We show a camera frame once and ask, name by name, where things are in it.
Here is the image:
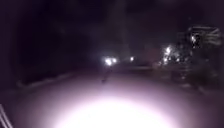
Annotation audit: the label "vehicle with bright headlights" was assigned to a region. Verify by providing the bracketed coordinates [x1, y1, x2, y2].
[103, 56, 119, 67]

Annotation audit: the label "roadside bushes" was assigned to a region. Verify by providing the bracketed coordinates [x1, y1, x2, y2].
[156, 23, 224, 92]

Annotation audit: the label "grey asphalt road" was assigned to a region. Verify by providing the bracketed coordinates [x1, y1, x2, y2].
[0, 68, 224, 128]

